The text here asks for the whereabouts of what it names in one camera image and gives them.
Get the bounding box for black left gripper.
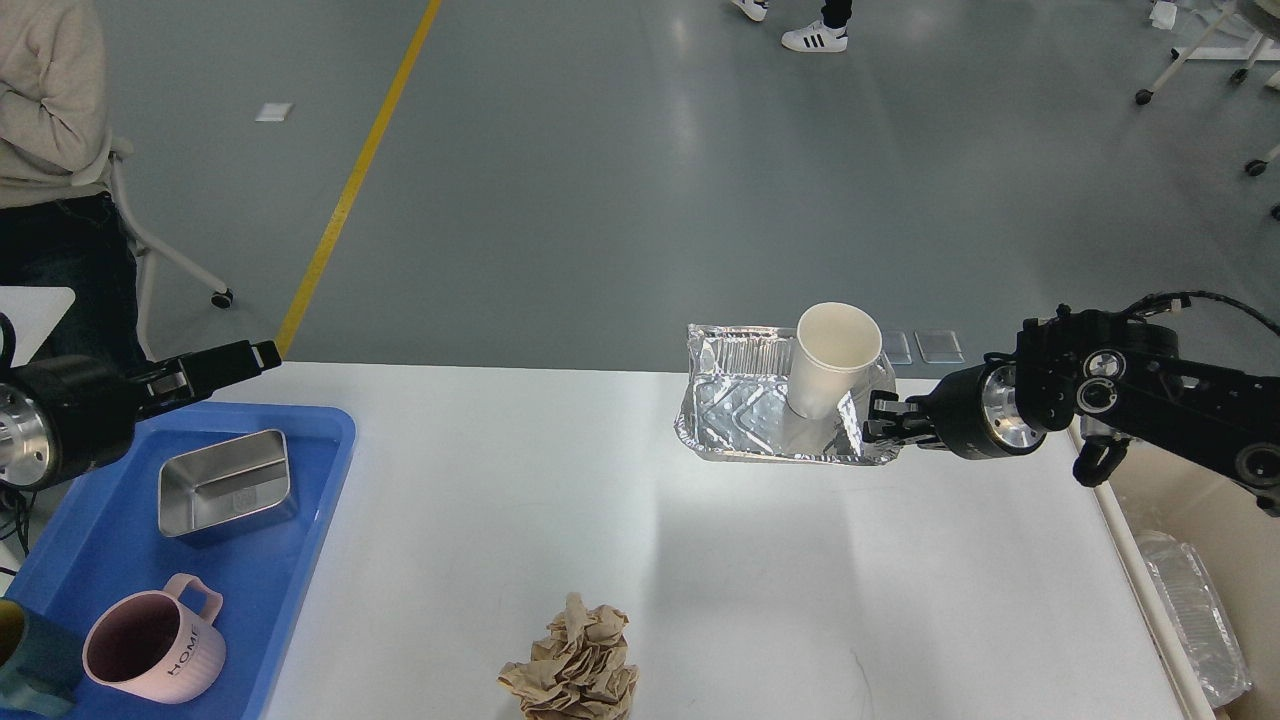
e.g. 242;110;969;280
1;340;282;491

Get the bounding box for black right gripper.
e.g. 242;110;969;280
861;363;1046;460

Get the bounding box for white paper cup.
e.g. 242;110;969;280
787;302;883;420

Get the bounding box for steel rectangular container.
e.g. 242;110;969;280
157;429;300;547

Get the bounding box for aluminium foil tray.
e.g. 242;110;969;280
675;324;899;466

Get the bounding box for pink ribbed mug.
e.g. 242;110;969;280
81;573;227;705

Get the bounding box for brown paper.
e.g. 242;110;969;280
497;592;637;719

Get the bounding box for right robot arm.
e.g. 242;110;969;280
861;291;1279;516

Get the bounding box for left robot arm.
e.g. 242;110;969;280
1;316;282;492

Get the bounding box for left clear floor plate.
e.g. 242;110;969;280
881;331;913;366

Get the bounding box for clear floor plate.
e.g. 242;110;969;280
913;329;965;365
881;331;913;366

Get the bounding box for right clear floor plate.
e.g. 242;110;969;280
913;329;965;365

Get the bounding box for white office chair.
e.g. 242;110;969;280
106;138;234;359

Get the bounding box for white side table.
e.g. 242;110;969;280
1;286;76;355

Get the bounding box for blue plastic tray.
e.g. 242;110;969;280
6;401;356;719

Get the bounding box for dark seated person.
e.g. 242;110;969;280
1;1;146;372

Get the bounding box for foil tray in bin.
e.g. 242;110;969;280
1135;530;1253;708

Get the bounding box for beige plastic bin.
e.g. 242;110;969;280
1093;441;1279;719

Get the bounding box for walking person black trousers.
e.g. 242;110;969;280
781;1;852;53

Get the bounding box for white wheeled cart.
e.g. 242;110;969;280
1133;0;1280;222

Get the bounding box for black cables at left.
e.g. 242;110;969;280
0;489;36;561

